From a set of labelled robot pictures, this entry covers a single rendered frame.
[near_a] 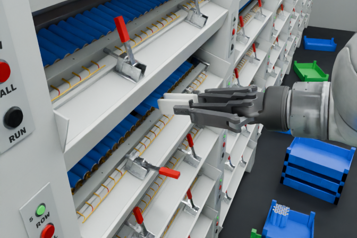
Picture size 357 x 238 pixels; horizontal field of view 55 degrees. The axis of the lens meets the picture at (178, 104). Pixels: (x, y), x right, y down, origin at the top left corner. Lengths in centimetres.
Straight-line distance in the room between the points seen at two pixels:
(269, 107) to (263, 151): 167
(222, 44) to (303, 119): 43
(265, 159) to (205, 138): 117
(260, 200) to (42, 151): 162
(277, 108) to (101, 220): 32
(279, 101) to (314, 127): 6
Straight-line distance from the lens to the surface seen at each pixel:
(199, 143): 99
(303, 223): 184
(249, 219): 180
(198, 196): 110
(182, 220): 103
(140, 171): 61
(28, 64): 33
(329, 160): 199
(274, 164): 213
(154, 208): 81
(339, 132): 54
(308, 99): 54
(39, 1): 34
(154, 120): 69
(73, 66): 47
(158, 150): 67
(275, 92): 56
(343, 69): 36
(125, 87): 49
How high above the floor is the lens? 135
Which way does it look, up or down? 31 degrees down
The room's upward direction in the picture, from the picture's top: straight up
